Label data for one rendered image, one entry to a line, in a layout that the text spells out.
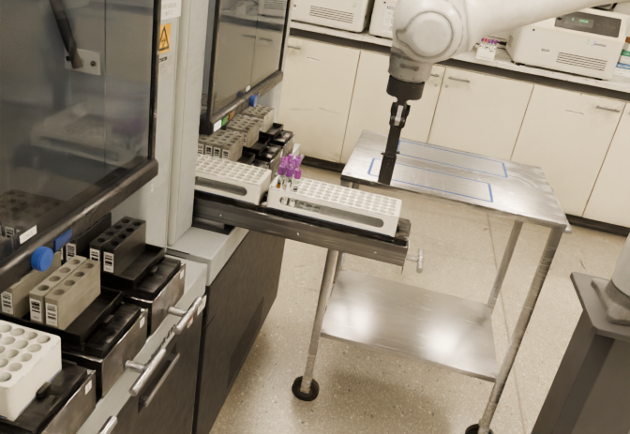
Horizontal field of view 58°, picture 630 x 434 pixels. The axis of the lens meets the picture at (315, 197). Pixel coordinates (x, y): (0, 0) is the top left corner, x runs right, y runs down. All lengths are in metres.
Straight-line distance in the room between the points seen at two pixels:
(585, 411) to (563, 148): 2.31
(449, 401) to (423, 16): 1.51
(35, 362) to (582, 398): 1.25
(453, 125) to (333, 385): 2.01
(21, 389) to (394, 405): 1.48
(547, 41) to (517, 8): 2.52
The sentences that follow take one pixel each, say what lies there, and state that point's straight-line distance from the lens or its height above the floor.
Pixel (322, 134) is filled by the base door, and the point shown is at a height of 0.25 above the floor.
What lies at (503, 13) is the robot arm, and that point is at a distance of 1.05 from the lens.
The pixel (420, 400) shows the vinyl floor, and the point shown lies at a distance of 2.13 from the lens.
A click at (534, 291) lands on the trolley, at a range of 1.70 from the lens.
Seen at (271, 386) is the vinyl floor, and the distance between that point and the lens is 2.04.
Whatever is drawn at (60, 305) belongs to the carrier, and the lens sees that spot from 0.89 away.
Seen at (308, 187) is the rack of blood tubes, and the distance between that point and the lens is 1.32.
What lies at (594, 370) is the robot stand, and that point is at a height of 0.56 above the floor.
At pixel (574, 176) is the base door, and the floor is 0.32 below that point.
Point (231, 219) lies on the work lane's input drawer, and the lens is 1.33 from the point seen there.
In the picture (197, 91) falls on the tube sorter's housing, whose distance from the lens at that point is 1.21.
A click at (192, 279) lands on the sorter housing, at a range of 1.18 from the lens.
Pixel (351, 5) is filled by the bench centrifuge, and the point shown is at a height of 1.06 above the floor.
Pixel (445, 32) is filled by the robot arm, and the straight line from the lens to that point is 0.96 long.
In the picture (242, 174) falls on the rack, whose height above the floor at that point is 0.86.
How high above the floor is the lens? 1.39
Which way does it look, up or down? 24 degrees down
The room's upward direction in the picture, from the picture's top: 10 degrees clockwise
